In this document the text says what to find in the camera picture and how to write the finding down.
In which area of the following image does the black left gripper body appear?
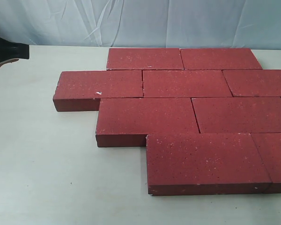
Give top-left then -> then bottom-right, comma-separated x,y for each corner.
0,37 -> 30,67

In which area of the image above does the red brick back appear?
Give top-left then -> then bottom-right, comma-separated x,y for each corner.
53,70 -> 143,112

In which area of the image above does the large red brick front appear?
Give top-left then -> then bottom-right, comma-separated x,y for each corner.
96,98 -> 199,147

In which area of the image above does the lone red brick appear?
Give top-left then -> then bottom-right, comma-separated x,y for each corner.
142,70 -> 232,98

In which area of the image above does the back left base brick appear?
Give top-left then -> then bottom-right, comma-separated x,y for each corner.
106,48 -> 184,70

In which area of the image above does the base brick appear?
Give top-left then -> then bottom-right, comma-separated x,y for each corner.
251,133 -> 281,194
180,48 -> 262,70
106,48 -> 184,70
146,133 -> 272,196

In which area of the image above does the back right base brick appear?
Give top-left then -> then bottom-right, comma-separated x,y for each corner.
180,48 -> 262,70

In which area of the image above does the front left base brick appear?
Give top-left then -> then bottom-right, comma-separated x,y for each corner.
146,133 -> 272,196

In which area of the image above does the right middle red brick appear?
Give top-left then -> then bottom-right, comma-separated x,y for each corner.
223,69 -> 281,97

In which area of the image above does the middle red brick under tilted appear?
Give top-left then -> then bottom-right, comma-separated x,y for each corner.
192,97 -> 281,133

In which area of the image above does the front right base brick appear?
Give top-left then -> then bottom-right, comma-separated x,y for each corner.
251,133 -> 281,194

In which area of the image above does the white backdrop curtain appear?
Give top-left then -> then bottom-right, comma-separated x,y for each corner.
0,0 -> 281,50

